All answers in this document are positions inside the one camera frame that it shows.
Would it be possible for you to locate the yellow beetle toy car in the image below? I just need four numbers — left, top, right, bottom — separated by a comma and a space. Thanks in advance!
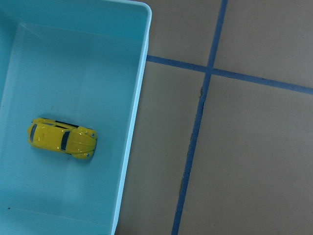
27, 117, 98, 160

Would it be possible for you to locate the turquoise plastic bin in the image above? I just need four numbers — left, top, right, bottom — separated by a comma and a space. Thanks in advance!
0, 0, 152, 235

